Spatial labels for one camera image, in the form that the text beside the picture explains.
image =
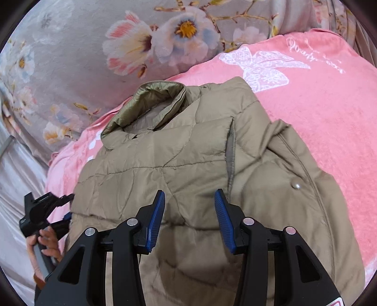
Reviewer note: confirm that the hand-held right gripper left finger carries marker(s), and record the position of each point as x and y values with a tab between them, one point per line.
155	217

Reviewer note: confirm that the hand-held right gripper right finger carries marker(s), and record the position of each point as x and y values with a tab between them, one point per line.
224	223

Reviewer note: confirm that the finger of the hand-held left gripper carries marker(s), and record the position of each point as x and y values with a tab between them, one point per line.
60	227

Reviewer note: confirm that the khaki puffer jacket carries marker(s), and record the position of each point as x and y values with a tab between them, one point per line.
191	153

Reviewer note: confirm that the person's left hand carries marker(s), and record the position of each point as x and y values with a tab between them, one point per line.
48	239

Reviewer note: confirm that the silver grey cloth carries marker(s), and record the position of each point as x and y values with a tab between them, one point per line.
17	182

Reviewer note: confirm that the pink printed blanket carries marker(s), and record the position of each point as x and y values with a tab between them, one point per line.
324	117

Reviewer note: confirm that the grey floral blanket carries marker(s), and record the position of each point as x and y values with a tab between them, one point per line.
73	58

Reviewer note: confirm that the beige curtain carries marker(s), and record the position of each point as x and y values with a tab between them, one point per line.
361	38

